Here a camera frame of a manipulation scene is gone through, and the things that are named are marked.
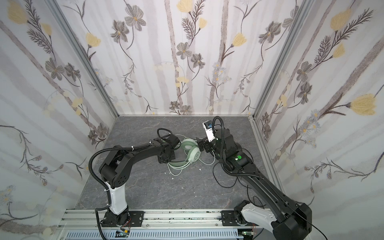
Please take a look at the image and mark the left black corrugated conduit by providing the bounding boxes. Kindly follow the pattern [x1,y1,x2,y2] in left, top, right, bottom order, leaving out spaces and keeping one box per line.
[89,146,126,240]

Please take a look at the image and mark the black mounting plate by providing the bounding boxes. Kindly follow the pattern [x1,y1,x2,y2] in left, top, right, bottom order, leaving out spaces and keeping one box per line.
[221,210,238,227]
[126,211,145,228]

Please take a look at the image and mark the black headphone cable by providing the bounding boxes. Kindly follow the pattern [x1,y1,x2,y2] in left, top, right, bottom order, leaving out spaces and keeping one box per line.
[212,148,268,211]

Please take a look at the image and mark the white slotted cable duct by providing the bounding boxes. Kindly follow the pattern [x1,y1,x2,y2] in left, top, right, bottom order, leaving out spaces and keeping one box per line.
[64,229,244,240]

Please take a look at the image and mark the green white headphones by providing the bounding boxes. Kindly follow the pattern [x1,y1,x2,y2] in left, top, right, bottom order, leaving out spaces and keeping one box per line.
[168,138,201,170]

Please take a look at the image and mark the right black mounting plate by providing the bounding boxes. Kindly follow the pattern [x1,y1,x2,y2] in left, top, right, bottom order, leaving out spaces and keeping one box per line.
[221,210,238,227]

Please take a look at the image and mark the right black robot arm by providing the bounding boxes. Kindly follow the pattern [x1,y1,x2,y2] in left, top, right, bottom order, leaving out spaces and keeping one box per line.
[197,129,313,240]

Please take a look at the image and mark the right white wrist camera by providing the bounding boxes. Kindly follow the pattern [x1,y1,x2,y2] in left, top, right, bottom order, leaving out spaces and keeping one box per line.
[203,120,216,143]

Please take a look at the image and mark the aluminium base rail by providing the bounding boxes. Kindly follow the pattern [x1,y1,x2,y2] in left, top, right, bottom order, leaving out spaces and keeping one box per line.
[58,209,307,232]

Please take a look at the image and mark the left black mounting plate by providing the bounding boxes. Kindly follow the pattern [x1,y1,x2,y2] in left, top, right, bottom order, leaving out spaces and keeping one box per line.
[126,211,145,228]

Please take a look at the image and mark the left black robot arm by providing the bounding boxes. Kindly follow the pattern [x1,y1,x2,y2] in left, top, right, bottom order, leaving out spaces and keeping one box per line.
[99,134,181,227]

